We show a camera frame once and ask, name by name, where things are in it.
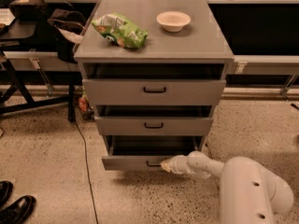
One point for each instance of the grey drawer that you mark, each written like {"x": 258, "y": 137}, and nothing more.
{"x": 155, "y": 84}
{"x": 145, "y": 153}
{"x": 182, "y": 120}

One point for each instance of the black folding table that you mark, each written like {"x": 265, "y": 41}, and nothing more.
{"x": 30, "y": 54}

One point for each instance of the grey top drawer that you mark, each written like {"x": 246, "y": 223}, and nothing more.
{"x": 155, "y": 84}

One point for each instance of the white paper bowl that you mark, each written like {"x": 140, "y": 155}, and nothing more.
{"x": 173, "y": 21}

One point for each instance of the red object behind cabinet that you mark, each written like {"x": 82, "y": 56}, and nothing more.
{"x": 84, "y": 107}

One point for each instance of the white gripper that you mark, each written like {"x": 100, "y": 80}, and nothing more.
{"x": 177, "y": 164}

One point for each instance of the black bag on table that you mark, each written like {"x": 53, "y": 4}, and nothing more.
{"x": 28, "y": 10}

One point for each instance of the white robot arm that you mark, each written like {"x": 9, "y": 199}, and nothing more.
{"x": 249, "y": 193}

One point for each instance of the grey drawer cabinet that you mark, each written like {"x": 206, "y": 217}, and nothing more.
{"x": 201, "y": 41}

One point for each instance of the black left shoe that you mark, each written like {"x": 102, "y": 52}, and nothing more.
{"x": 6, "y": 188}

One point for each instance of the grey middle drawer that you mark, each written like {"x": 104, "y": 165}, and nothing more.
{"x": 182, "y": 120}

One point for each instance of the grey bottom drawer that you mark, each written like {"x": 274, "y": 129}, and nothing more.
{"x": 145, "y": 153}

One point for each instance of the green chip bag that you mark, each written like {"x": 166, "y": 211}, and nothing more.
{"x": 120, "y": 31}

